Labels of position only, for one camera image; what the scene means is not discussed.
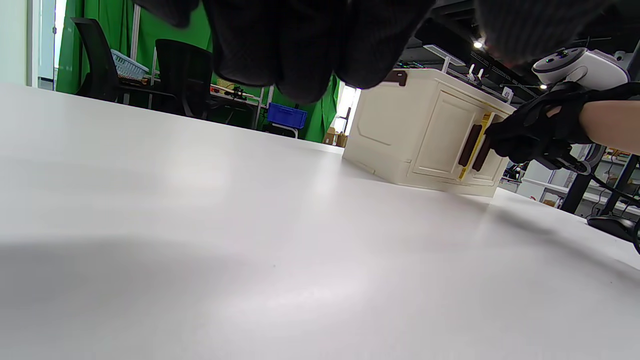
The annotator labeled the person's right hand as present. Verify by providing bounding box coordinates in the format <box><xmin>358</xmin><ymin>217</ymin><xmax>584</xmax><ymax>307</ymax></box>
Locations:
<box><xmin>484</xmin><ymin>81</ymin><xmax>640</xmax><ymax>166</ymax></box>

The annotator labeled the cream plastic cabinet body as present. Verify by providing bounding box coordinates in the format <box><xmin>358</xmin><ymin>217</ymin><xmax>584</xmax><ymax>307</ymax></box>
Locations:
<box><xmin>342</xmin><ymin>68</ymin><xmax>516</xmax><ymax>199</ymax></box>

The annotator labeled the black plain chair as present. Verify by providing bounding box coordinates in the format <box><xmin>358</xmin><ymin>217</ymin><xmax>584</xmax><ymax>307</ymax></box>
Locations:
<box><xmin>70</xmin><ymin>17</ymin><xmax>153</xmax><ymax>105</ymax></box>
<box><xmin>154</xmin><ymin>39</ymin><xmax>214</xmax><ymax>119</ymax></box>

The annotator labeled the light blue plastic basket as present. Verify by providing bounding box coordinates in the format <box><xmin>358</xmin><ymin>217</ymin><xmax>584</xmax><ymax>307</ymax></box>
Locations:
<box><xmin>110</xmin><ymin>49</ymin><xmax>150</xmax><ymax>81</ymax></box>

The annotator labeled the person's right forearm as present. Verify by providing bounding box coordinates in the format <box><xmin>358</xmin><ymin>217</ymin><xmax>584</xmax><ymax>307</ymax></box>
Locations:
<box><xmin>580</xmin><ymin>97</ymin><xmax>640</xmax><ymax>156</ymax></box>

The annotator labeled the grey right hand controller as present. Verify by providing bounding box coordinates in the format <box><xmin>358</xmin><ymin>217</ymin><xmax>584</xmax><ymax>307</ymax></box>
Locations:
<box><xmin>531</xmin><ymin>47</ymin><xmax>631</xmax><ymax>92</ymax></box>

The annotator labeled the person's left hand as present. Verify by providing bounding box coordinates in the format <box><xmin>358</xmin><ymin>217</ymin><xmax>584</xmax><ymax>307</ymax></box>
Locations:
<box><xmin>132</xmin><ymin>0</ymin><xmax>615</xmax><ymax>105</ymax></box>

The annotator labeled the black tripod stand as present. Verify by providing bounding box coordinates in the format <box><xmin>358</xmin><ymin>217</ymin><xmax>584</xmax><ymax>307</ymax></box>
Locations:
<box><xmin>559</xmin><ymin>145</ymin><xmax>640</xmax><ymax>254</ymax></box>

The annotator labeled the green curtain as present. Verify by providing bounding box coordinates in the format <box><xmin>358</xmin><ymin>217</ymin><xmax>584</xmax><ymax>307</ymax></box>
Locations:
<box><xmin>56</xmin><ymin>0</ymin><xmax>347</xmax><ymax>144</ymax></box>

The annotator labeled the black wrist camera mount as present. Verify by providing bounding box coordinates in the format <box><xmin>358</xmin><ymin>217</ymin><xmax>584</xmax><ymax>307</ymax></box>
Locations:
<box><xmin>537</xmin><ymin>147</ymin><xmax>594</xmax><ymax>176</ymax></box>

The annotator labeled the cream cabinet door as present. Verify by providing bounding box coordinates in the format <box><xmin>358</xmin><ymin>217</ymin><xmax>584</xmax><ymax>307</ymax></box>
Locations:
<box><xmin>460</xmin><ymin>112</ymin><xmax>512</xmax><ymax>187</ymax></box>
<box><xmin>407</xmin><ymin>82</ymin><xmax>493</xmax><ymax>182</ymax></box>

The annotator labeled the blue plastic crate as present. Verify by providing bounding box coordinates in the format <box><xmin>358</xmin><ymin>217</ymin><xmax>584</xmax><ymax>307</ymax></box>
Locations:
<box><xmin>266</xmin><ymin>102</ymin><xmax>309</xmax><ymax>130</ymax></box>

